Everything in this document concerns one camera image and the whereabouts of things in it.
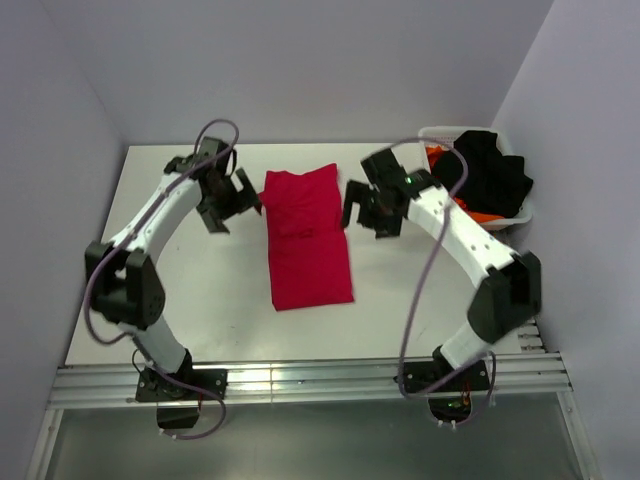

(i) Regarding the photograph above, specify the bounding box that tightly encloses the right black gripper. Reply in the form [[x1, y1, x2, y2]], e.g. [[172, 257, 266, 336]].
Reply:
[[339, 179, 403, 239]]

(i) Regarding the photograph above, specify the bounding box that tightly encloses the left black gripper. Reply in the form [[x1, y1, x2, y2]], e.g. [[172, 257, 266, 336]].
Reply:
[[197, 169, 261, 235]]

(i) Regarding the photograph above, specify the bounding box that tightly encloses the red t shirt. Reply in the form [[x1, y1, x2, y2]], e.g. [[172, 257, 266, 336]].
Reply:
[[260, 163, 354, 312]]

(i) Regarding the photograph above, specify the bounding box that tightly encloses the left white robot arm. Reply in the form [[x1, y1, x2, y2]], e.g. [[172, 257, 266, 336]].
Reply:
[[83, 141, 261, 399]]

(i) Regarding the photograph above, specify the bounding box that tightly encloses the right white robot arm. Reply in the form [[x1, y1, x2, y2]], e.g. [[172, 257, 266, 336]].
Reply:
[[342, 170, 542, 390]]

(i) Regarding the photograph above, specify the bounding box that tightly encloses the orange t shirt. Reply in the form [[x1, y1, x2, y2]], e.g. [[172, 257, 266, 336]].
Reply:
[[425, 146, 505, 224]]

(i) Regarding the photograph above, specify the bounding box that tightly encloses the white plastic basket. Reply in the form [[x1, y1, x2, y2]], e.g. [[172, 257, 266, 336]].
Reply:
[[418, 126, 533, 230]]

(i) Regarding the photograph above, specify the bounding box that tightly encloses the black t shirt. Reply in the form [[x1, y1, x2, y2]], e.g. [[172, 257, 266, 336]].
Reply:
[[453, 130, 533, 219]]

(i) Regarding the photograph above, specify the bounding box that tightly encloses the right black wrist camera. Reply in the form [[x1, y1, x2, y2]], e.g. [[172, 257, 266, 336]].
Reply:
[[361, 149, 406, 186]]

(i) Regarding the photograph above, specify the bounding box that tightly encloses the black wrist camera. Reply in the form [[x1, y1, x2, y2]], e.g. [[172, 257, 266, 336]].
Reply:
[[197, 136, 236, 162], [361, 149, 406, 186]]

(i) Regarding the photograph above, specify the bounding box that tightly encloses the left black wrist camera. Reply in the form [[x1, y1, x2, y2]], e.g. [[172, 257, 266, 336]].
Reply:
[[197, 136, 236, 162]]

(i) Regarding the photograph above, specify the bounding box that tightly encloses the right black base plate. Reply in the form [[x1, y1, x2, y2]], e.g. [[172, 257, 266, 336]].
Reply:
[[403, 360, 490, 394]]

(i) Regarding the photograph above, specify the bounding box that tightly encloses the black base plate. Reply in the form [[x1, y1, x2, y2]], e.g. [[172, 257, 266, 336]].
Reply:
[[135, 368, 228, 403], [403, 360, 490, 394]]

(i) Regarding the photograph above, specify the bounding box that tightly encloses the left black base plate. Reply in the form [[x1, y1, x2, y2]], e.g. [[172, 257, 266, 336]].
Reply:
[[135, 368, 228, 403]]

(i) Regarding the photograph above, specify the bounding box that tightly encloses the aluminium rail frame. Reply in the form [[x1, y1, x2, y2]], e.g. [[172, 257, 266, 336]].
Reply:
[[27, 320, 602, 479]]

